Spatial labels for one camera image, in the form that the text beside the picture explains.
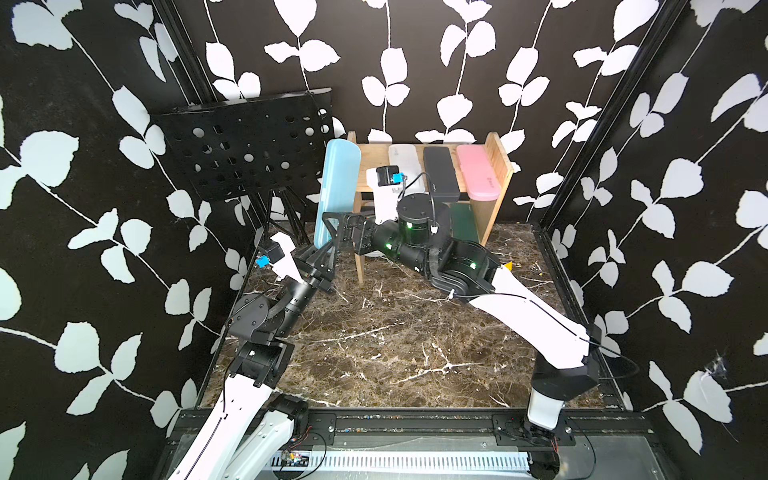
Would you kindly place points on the dark grey pencil case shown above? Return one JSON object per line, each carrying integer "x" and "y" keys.
{"x": 440, "y": 169}

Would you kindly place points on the white slotted vent strip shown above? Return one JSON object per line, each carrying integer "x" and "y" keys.
{"x": 405, "y": 462}

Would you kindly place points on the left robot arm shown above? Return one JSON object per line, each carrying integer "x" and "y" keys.
{"x": 248, "y": 423}

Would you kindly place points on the small circuit board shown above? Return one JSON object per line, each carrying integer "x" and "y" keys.
{"x": 293, "y": 460}

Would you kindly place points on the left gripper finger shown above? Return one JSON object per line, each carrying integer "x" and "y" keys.
{"x": 322, "y": 279}
{"x": 311, "y": 254}

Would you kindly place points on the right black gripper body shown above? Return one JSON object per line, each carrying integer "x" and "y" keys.
{"x": 364, "y": 225}

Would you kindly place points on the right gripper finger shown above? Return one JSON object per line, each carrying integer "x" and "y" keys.
{"x": 335, "y": 245}
{"x": 336, "y": 219}

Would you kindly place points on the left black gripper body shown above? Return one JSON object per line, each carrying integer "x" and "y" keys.
{"x": 308, "y": 277}

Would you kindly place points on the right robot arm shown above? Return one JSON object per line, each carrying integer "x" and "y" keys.
{"x": 419, "y": 238}

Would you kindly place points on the frosted white pencil case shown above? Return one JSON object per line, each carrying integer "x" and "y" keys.
{"x": 405, "y": 157}

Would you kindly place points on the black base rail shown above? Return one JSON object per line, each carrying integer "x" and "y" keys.
{"x": 327, "y": 426}

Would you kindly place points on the light blue pencil case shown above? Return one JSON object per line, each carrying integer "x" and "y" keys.
{"x": 339, "y": 184}

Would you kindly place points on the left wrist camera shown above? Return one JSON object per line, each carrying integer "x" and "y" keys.
{"x": 276, "y": 252}

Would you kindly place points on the pink pencil case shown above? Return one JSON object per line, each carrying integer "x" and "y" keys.
{"x": 479, "y": 176}

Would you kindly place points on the black perforated music stand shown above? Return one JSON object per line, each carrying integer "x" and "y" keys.
{"x": 263, "y": 148}

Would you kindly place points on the dark green pencil case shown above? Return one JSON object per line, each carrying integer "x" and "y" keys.
{"x": 463, "y": 225}

